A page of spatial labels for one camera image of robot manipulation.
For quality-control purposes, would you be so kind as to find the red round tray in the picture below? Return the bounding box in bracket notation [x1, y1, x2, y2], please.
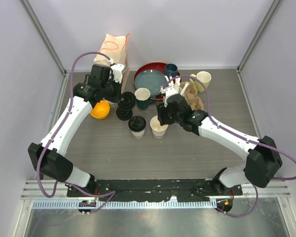
[133, 62, 183, 101]

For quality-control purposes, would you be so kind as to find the black cup lid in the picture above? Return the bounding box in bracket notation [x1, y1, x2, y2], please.
[128, 116, 146, 132]

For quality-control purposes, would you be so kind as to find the orange plastic bowl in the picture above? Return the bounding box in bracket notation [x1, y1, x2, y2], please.
[90, 100, 111, 119]

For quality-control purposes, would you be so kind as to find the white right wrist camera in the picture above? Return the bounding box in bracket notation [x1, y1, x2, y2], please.
[160, 85, 180, 107]

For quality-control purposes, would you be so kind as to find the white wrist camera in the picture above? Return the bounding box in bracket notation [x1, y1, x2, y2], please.
[108, 59, 125, 84]
[160, 85, 180, 107]

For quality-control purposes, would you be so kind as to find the brown paper takeout bag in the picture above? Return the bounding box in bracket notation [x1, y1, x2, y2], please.
[99, 34, 130, 93]

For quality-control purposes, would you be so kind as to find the blue ceramic plate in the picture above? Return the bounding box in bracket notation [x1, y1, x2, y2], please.
[134, 69, 167, 96]

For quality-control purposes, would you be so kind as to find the white paper cup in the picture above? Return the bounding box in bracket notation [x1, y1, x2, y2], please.
[150, 116, 168, 138]
[131, 129, 145, 138]

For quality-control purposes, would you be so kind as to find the dark green ceramic mug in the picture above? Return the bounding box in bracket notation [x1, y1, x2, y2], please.
[135, 88, 156, 110]

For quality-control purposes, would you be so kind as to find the stack of white paper cups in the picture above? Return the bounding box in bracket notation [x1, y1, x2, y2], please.
[106, 100, 117, 108]

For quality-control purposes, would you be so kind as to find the brown cardboard cup carrier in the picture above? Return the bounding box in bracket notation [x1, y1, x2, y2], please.
[180, 81, 204, 110]

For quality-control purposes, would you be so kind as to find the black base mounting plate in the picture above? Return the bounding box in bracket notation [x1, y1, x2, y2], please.
[67, 178, 243, 202]

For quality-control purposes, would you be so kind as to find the light green ceramic mug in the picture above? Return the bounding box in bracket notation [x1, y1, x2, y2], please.
[189, 71, 212, 93]

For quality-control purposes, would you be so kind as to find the dark blue ceramic cup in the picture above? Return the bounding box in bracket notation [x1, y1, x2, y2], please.
[164, 64, 178, 77]

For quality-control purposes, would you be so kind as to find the aluminium frame rail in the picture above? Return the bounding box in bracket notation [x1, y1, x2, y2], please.
[21, 179, 290, 213]

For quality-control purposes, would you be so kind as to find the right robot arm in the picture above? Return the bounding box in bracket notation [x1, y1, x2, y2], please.
[156, 94, 283, 195]

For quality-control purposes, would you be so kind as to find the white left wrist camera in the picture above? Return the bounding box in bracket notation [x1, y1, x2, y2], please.
[108, 59, 125, 84]

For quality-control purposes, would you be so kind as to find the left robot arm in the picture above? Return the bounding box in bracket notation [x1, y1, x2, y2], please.
[28, 64, 125, 197]

